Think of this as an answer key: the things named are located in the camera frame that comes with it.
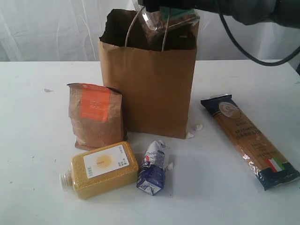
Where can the yellow millet plastic bottle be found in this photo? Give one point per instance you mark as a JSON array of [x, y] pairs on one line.
[[101, 170]]

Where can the white putty lump by carton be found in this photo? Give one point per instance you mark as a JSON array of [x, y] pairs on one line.
[[169, 167]]

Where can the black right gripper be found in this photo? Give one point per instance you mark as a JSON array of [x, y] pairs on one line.
[[155, 5]]

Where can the brown paper bag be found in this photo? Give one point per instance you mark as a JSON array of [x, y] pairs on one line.
[[155, 79]]

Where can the brown pouch with orange label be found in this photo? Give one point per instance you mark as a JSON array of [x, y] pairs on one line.
[[96, 114]]

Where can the spaghetti packet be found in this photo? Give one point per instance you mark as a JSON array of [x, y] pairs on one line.
[[267, 163]]

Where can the clear jar with gold lid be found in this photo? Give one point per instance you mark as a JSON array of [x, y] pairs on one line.
[[157, 24]]

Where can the blue white milk carton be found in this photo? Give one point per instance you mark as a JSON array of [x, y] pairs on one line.
[[151, 176]]

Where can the white putty lump front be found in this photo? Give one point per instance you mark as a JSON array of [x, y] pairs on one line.
[[189, 135]]

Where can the black covered right arm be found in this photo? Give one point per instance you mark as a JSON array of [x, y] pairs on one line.
[[248, 12]]

